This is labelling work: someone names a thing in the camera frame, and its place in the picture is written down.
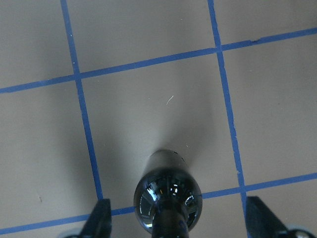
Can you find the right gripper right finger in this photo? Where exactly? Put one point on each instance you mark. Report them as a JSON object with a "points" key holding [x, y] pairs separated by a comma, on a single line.
{"points": [[261, 222]]}

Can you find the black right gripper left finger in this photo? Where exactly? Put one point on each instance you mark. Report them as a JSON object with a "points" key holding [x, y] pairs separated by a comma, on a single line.
{"points": [[99, 223]]}

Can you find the dark wine bottle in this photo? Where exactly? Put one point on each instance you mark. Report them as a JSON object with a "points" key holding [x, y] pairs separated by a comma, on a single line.
{"points": [[167, 200]]}

